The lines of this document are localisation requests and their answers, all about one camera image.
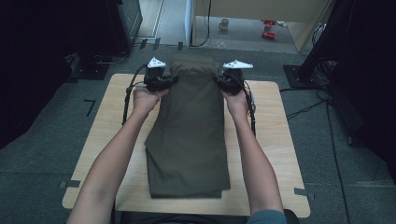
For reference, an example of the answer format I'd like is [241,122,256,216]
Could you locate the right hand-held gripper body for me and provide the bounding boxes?
[217,59,254,96]

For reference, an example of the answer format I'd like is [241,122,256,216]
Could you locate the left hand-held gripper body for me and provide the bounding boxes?
[143,56,172,93]

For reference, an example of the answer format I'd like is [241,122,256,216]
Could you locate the olive green shorts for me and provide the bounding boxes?
[144,54,232,200]

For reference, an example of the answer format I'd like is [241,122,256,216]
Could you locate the person's left hand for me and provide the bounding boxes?
[133,86,170,119]

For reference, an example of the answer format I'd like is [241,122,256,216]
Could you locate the person's right hand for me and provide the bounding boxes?
[221,89,250,121]

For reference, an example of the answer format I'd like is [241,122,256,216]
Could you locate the grey mug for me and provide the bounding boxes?
[218,18,231,33]

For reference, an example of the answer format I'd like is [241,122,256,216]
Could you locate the black cabinet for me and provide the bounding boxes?
[104,0,144,54]

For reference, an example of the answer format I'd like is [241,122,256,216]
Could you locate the grey tape strip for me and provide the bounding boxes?
[58,179,81,189]
[293,187,316,201]

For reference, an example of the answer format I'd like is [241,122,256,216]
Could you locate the person's dark lap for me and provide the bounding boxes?
[111,208,302,224]

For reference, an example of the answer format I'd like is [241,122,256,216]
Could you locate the person's teal sleeve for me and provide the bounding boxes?
[247,209,288,224]

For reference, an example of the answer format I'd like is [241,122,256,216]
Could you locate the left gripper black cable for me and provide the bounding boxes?
[120,63,149,126]

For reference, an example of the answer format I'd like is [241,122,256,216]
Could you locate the black hanging cable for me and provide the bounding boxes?
[189,0,213,49]

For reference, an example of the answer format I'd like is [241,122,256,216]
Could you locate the black stand base plate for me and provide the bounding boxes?
[70,61,110,81]
[282,63,316,90]

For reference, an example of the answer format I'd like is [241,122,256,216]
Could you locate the black floor cable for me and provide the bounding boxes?
[279,87,332,121]

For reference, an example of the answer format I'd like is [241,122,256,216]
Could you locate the bundle of black cables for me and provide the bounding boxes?
[311,22,340,91]

